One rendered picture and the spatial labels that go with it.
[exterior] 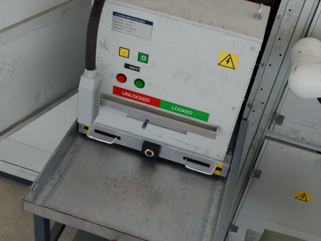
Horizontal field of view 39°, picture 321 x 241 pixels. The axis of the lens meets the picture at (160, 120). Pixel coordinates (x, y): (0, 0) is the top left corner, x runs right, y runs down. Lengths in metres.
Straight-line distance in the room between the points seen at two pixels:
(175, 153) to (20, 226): 1.14
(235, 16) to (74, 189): 0.73
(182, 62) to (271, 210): 1.03
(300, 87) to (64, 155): 0.80
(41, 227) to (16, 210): 0.95
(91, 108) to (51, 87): 0.38
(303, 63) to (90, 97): 0.63
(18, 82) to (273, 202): 1.21
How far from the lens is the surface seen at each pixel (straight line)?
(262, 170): 2.01
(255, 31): 1.31
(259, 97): 1.80
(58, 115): 2.13
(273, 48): 1.68
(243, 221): 2.27
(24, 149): 2.41
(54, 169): 1.55
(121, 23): 1.35
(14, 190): 2.62
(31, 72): 1.65
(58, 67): 1.75
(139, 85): 1.43
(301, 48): 1.45
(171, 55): 1.35
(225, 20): 1.33
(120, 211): 1.45
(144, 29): 1.33
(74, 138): 1.65
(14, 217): 2.51
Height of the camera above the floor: 2.00
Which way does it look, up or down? 41 degrees down
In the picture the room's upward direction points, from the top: 10 degrees clockwise
